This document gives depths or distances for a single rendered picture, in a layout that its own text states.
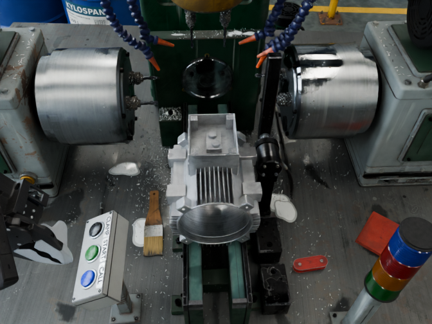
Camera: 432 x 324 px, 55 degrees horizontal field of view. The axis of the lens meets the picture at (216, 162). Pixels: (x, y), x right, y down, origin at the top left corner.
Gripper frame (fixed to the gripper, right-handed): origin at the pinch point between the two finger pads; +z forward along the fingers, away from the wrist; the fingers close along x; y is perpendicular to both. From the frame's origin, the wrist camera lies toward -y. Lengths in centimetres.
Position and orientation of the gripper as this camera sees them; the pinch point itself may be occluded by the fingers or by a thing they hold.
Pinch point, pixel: (64, 261)
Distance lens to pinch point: 76.0
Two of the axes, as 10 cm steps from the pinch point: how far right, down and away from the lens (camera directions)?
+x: -8.7, 3.5, 3.5
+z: 4.9, 5.5, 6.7
